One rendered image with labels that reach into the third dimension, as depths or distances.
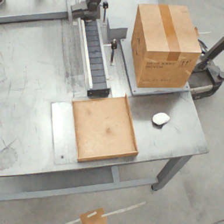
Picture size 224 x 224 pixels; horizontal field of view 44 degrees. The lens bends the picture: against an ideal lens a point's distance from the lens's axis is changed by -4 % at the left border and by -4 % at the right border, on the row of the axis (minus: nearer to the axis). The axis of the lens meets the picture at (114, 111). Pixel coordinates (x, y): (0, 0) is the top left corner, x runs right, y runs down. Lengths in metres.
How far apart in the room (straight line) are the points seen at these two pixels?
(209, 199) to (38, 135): 1.39
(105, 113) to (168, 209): 1.01
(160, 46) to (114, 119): 0.39
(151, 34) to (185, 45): 0.15
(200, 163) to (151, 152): 1.04
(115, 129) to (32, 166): 0.39
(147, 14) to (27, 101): 0.69
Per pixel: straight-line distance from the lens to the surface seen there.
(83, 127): 1.27
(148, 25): 1.28
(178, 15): 1.38
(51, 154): 1.23
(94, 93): 1.34
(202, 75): 2.37
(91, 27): 1.58
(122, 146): 1.25
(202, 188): 2.20
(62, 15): 1.70
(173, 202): 2.10
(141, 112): 1.34
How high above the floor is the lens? 1.98
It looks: 60 degrees down
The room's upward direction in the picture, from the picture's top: 10 degrees clockwise
